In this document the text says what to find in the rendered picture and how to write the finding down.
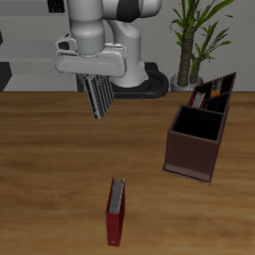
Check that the orange book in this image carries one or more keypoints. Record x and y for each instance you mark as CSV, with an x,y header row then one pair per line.
x,y
216,87

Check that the green pot plant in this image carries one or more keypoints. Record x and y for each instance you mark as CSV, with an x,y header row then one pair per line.
x,y
196,43

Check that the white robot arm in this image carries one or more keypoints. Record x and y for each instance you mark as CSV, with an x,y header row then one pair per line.
x,y
99,20

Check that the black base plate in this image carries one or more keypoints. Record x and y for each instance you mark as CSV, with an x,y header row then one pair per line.
x,y
156,84

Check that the black white striped book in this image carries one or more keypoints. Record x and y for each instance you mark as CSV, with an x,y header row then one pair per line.
x,y
98,96

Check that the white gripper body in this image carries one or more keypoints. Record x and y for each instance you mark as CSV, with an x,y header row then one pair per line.
x,y
96,63

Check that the red book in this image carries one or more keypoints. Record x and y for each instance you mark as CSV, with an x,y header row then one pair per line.
x,y
198,99
115,212

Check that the dark brown desk caddy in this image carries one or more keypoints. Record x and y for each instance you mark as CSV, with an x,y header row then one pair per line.
x,y
196,142

